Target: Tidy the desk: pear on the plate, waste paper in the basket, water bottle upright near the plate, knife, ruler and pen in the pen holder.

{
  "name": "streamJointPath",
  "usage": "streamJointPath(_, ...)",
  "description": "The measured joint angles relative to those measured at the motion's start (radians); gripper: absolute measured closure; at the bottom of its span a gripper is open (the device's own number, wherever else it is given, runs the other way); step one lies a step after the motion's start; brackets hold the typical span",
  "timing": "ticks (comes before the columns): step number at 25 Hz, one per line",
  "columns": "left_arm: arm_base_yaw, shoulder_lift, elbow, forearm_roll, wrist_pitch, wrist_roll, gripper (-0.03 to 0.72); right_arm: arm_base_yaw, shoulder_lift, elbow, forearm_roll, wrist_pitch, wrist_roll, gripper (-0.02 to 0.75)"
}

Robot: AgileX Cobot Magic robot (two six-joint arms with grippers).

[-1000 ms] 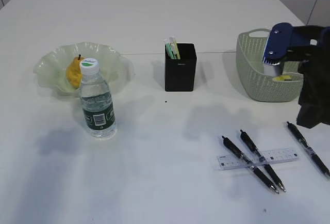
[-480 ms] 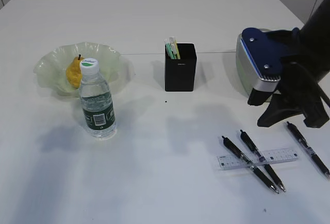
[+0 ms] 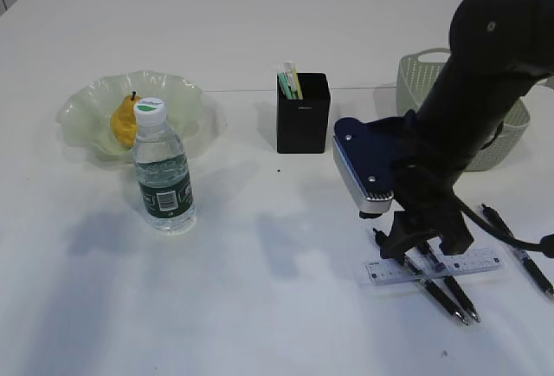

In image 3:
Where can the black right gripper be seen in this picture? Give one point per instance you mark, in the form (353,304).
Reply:
(428,210)

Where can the black pen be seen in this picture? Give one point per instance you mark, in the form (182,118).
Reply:
(430,286)
(452,285)
(524,259)

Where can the clear plastic ruler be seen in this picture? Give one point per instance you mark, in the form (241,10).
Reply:
(389,272)

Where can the green utility knife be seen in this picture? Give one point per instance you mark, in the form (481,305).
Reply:
(284,86)

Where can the yellow utility knife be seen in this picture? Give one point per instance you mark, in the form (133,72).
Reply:
(293,80)

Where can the clear water bottle green label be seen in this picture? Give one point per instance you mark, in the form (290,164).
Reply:
(162,170)

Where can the yellow pear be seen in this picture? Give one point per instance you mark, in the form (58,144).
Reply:
(123,121)

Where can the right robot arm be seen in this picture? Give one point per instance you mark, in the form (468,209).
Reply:
(499,49)

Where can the green woven plastic basket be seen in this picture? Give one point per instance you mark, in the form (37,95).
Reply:
(416,75)

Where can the black square pen holder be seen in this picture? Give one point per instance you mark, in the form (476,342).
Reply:
(301,125)

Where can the pale green wavy glass plate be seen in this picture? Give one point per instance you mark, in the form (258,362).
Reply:
(85,118)

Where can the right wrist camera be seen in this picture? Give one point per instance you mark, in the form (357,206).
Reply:
(367,155)

